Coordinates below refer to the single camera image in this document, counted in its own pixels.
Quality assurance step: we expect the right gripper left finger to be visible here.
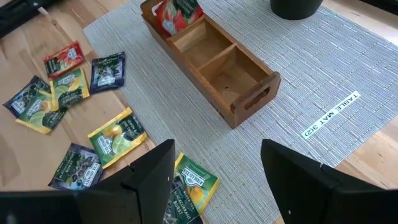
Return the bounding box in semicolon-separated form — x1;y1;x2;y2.
77;139;177;224

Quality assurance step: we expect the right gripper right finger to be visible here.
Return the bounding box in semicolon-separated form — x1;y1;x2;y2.
260;138;390;224

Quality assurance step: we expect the dark blackcurrant tea bag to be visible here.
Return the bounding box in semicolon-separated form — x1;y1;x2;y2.
47;142;105;191
89;51;127;95
2;74;52;119
161;177;205;224

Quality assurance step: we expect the yellow lemon lime tea bag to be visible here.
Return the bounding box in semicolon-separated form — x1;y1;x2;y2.
172;152;221;215
15;93;68;135
49;67;91;110
86;106;149;170

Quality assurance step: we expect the red strawberry tea bag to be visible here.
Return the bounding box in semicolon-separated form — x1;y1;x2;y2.
154;0;205;37
42;40;86;80

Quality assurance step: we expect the wooden three-compartment tea box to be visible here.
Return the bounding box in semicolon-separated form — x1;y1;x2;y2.
139;0;282;130

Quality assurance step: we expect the white mat label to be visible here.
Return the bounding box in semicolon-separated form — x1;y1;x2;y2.
300;90;363;141

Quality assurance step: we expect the grey woven table mat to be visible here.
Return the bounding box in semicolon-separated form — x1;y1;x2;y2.
83;0;398;224

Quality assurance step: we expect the green plant in black pot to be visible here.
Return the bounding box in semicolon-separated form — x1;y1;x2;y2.
269;0;325;21

